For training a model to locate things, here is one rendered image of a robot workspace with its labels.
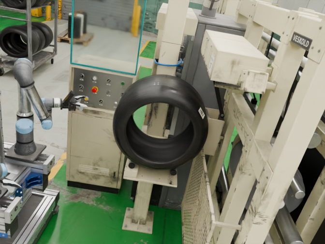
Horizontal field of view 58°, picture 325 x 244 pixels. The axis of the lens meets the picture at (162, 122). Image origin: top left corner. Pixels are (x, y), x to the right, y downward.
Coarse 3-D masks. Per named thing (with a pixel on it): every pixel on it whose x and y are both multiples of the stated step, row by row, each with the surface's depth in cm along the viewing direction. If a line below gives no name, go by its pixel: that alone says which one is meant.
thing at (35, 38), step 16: (0, 0) 468; (16, 0) 504; (32, 0) 473; (48, 0) 546; (0, 16) 465; (0, 32) 490; (16, 32) 485; (32, 32) 504; (48, 32) 569; (16, 48) 528; (32, 48) 499; (0, 64) 503; (32, 64) 512
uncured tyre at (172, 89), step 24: (144, 96) 167; (168, 96) 167; (192, 96) 172; (120, 120) 174; (192, 120) 172; (120, 144) 182; (144, 144) 212; (168, 144) 213; (192, 144) 179; (168, 168) 189
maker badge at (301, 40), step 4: (296, 32) 126; (292, 36) 130; (296, 36) 126; (300, 36) 122; (304, 36) 119; (292, 40) 129; (296, 40) 125; (300, 40) 122; (304, 40) 118; (308, 40) 115; (296, 44) 124; (300, 44) 121; (304, 44) 118; (308, 44) 114; (304, 48) 117; (308, 48) 114
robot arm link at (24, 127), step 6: (24, 120) 211; (30, 120) 213; (18, 126) 206; (24, 126) 206; (30, 126) 208; (18, 132) 206; (24, 132) 206; (30, 132) 210; (18, 138) 209; (24, 138) 209; (30, 138) 212
